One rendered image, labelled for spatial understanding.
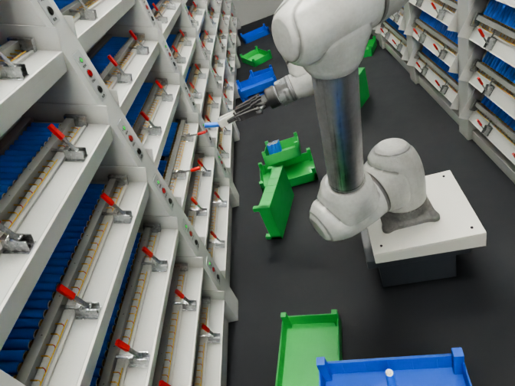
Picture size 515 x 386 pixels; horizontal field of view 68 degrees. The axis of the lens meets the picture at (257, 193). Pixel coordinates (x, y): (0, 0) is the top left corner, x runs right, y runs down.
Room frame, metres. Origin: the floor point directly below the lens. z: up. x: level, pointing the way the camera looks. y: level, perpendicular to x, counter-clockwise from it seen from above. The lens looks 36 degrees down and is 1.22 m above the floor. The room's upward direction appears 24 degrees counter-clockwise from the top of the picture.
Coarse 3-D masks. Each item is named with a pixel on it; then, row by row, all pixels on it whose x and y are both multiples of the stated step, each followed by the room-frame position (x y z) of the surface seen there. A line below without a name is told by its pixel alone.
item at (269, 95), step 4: (268, 88) 1.25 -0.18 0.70; (272, 88) 1.24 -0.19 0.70; (264, 92) 1.24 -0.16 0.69; (268, 92) 1.23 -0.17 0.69; (272, 92) 1.23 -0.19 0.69; (264, 96) 1.27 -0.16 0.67; (268, 96) 1.23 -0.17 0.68; (272, 96) 1.22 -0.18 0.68; (276, 96) 1.22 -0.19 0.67; (256, 100) 1.28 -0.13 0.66; (264, 100) 1.24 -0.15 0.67; (268, 100) 1.22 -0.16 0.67; (272, 100) 1.22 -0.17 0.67; (276, 100) 1.21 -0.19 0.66; (256, 104) 1.25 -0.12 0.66; (260, 104) 1.23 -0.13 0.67; (264, 104) 1.22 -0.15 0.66; (268, 104) 1.22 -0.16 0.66; (272, 104) 1.22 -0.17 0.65; (276, 104) 1.22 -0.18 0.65; (280, 104) 1.24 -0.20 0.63; (264, 108) 1.22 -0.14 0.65; (272, 108) 1.23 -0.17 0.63
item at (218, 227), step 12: (216, 180) 1.64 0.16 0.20; (228, 180) 1.63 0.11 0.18; (216, 192) 1.49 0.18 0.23; (228, 192) 1.58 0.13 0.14; (216, 204) 1.49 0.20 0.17; (216, 216) 1.40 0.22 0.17; (216, 228) 1.33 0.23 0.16; (216, 240) 1.22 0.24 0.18; (216, 252) 1.18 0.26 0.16; (216, 264) 1.12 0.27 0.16
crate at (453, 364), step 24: (360, 360) 0.43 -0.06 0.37; (384, 360) 0.41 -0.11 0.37; (408, 360) 0.39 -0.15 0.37; (432, 360) 0.37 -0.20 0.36; (456, 360) 0.34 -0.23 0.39; (336, 384) 0.42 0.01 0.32; (360, 384) 0.40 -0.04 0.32; (384, 384) 0.38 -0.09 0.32; (408, 384) 0.36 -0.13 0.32; (432, 384) 0.34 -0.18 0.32; (456, 384) 0.33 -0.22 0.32
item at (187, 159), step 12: (180, 120) 1.62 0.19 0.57; (192, 120) 1.63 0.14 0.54; (192, 132) 1.54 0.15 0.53; (192, 144) 1.44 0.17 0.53; (180, 156) 1.36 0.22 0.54; (192, 156) 1.37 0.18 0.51; (180, 168) 1.27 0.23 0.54; (180, 180) 1.20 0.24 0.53; (180, 192) 1.13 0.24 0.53; (180, 204) 1.04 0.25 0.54
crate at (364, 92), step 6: (360, 72) 2.11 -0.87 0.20; (360, 78) 2.10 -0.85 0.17; (366, 78) 2.15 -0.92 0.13; (360, 84) 2.09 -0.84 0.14; (366, 84) 2.14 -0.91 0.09; (360, 90) 2.08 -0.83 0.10; (366, 90) 2.13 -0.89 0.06; (360, 96) 2.07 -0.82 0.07; (366, 96) 2.13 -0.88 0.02; (360, 102) 2.06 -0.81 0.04
